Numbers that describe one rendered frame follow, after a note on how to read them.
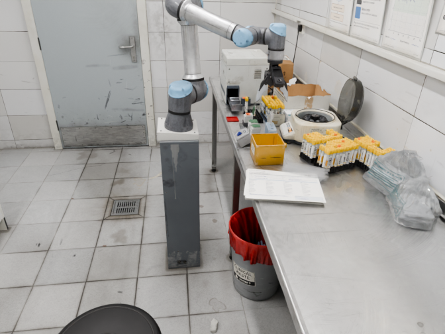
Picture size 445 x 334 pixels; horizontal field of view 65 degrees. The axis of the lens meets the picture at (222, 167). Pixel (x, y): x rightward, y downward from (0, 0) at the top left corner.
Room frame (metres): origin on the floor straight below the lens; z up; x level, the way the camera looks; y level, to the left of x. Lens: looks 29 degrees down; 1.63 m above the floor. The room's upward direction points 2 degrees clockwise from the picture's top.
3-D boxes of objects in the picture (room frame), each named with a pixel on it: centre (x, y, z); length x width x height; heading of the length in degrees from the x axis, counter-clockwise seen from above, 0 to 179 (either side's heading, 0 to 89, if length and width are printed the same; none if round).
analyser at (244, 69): (2.33, -0.13, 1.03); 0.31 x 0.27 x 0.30; 8
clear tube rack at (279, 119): (1.95, -0.28, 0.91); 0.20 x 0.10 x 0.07; 8
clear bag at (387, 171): (1.23, -0.70, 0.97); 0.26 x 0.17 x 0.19; 22
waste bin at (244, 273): (1.52, -0.22, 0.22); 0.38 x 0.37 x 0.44; 8
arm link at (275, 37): (1.66, -0.23, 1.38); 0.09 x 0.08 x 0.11; 64
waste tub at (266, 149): (1.45, -0.20, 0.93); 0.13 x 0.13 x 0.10; 7
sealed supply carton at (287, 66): (2.77, -0.39, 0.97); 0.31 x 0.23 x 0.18; 2
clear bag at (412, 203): (1.05, -0.70, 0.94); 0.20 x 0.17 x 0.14; 163
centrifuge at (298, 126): (1.72, -0.45, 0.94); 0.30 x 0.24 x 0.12; 89
